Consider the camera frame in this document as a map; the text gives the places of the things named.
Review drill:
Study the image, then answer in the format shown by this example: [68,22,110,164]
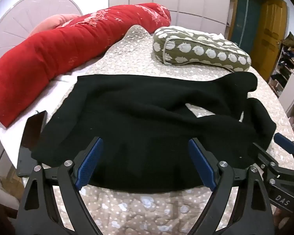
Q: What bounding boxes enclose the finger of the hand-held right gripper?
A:
[274,133,294,157]
[252,142,281,170]

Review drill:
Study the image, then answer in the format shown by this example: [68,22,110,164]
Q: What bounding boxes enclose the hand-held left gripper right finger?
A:
[188,138,275,235]

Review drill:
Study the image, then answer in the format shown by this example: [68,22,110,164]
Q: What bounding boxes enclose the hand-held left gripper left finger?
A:
[16,136,104,235]

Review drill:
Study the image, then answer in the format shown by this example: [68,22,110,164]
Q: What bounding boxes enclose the black pants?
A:
[31,71,277,194]

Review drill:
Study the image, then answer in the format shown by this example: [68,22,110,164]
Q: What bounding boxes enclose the black phone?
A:
[16,110,48,177]

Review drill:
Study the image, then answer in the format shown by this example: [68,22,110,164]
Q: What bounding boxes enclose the white cluttered shelf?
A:
[267,31,294,150]

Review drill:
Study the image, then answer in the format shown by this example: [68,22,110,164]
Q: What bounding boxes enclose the beige quilted dotted blanket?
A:
[48,25,294,235]

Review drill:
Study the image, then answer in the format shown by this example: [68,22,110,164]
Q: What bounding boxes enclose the white bed sheet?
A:
[0,75,89,167]

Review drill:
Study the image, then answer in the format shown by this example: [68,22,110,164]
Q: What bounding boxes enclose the yellow wooden door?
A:
[250,0,288,76]

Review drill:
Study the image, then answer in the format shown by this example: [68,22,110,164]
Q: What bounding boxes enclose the green spotted pillow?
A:
[152,26,252,73]

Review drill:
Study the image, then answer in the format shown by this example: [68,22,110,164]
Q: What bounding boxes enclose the red quilted bolster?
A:
[0,2,172,128]

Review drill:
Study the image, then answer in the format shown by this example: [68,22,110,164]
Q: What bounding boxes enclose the pink pillow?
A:
[29,14,80,38]

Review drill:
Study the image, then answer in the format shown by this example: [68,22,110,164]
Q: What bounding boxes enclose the white round headboard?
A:
[0,0,84,52]

